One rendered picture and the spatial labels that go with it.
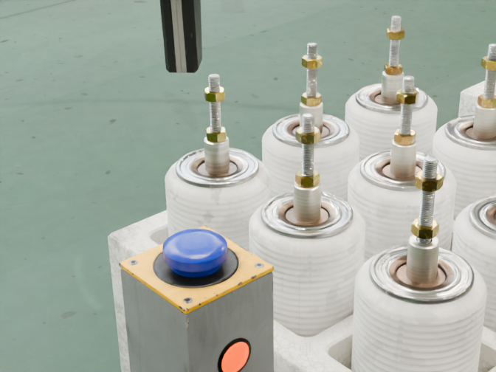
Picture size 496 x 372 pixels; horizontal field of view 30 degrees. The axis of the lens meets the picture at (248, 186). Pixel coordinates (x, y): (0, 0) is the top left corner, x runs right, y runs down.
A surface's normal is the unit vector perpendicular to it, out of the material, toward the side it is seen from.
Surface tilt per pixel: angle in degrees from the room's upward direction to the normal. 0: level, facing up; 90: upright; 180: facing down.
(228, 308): 90
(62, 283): 0
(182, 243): 0
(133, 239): 0
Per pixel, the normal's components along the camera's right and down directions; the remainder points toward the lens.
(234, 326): 0.66, 0.34
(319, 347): -0.02, -0.88
